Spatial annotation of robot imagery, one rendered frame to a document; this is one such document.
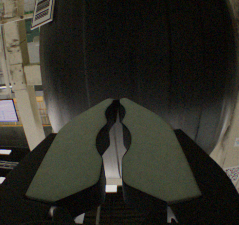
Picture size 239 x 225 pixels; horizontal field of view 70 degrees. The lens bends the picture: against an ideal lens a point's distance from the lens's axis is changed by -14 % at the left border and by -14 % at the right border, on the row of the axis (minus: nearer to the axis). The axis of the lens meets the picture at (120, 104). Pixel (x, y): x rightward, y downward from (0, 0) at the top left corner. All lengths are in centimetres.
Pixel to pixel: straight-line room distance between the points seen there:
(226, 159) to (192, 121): 37
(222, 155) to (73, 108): 45
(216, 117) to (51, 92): 21
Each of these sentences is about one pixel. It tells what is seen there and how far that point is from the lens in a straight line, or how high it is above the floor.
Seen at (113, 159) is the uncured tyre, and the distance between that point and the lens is 28.
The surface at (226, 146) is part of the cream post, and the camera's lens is 57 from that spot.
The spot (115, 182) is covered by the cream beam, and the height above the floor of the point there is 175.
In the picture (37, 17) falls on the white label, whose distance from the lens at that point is 27.
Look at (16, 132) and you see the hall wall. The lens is 1317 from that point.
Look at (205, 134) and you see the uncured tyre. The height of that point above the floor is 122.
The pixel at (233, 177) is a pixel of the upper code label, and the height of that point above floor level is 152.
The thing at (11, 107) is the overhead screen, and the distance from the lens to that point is 455.
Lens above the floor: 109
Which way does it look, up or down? 23 degrees up
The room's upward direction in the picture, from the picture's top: 177 degrees clockwise
